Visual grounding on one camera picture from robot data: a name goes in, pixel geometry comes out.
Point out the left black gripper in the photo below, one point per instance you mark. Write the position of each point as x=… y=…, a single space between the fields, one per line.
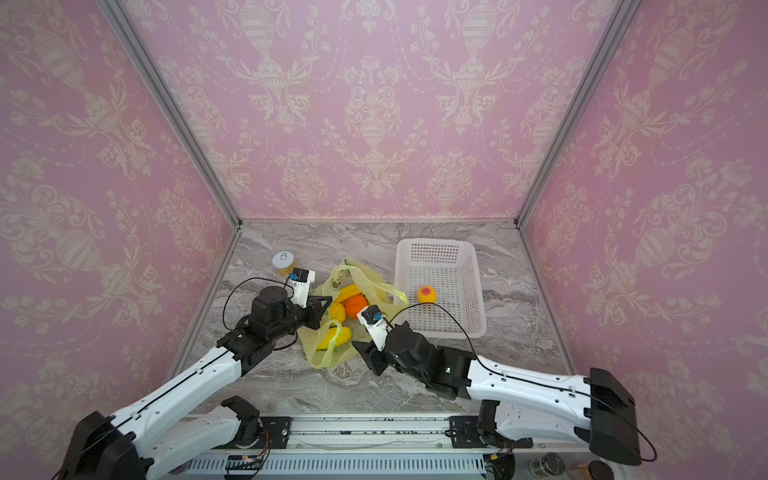
x=316 y=310

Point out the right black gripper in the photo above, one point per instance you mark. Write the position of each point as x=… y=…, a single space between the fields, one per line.
x=372 y=355

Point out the yellow lemon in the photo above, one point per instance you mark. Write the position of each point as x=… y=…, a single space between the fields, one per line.
x=337 y=313
x=335 y=337

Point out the peach fruit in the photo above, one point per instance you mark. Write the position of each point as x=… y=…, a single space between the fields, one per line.
x=427 y=294

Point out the yellow-green plastic bag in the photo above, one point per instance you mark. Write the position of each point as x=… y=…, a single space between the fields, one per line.
x=378 y=292

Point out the white plastic basket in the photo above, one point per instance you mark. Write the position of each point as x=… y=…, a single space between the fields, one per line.
x=451 y=267

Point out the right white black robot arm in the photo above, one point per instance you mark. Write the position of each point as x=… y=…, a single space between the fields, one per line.
x=595 y=410

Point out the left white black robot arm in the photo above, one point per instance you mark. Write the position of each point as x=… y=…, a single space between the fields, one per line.
x=148 y=438

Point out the yellow lemon in bag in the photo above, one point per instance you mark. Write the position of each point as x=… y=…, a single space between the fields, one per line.
x=337 y=313

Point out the orange fruit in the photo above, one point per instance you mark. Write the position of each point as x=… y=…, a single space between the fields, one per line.
x=354 y=305

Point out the yellow banana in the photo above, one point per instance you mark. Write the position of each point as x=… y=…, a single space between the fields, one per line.
x=347 y=292

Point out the glass jar metal lid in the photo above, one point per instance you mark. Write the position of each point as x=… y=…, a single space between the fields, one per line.
x=547 y=466

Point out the dark round lid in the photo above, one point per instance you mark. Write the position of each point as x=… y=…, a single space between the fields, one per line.
x=599 y=470

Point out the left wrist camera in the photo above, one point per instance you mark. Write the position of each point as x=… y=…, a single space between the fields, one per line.
x=300 y=281

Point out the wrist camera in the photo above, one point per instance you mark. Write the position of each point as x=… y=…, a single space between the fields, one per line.
x=373 y=324
x=300 y=281

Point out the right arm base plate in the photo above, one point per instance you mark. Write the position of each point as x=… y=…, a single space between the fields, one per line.
x=481 y=430

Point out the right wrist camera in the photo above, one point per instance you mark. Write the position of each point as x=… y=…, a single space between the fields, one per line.
x=373 y=324

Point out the aluminium mounting rail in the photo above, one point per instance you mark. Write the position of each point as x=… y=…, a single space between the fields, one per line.
x=379 y=447

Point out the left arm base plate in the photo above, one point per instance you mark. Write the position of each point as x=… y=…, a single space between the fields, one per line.
x=256 y=431

